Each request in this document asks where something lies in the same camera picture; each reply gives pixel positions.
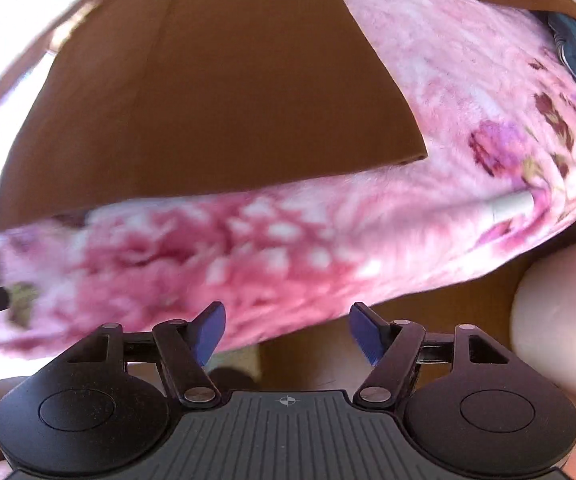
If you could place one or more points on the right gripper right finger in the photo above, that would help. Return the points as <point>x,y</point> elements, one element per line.
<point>371,332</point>

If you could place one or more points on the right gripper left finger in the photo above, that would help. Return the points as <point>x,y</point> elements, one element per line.
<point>206,331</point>

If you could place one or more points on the brown long-sleeve shirt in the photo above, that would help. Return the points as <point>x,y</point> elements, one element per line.
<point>299,120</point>

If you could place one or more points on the white blanket label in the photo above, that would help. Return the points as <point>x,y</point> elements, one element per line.
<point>511,206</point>

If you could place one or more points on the pink floral bed blanket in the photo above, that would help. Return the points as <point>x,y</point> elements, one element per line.
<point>137,277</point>

